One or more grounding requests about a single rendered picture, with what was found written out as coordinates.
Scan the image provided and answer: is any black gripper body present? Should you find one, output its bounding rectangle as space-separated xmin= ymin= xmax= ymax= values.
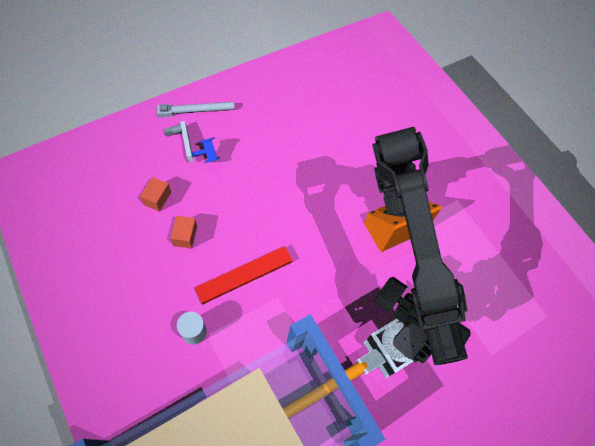
xmin=374 ymin=277 xmax=471 ymax=345

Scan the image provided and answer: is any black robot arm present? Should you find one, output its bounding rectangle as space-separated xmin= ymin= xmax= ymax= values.
xmin=373 ymin=127 xmax=468 ymax=365

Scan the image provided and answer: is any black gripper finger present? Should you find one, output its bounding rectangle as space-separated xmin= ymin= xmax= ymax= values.
xmin=393 ymin=293 xmax=413 ymax=323

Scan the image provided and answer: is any grey cylinder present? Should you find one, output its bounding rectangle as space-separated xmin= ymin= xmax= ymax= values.
xmin=177 ymin=312 xmax=207 ymax=345

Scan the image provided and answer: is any red flat bar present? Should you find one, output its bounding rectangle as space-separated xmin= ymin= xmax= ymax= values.
xmin=195 ymin=247 xmax=292 ymax=304

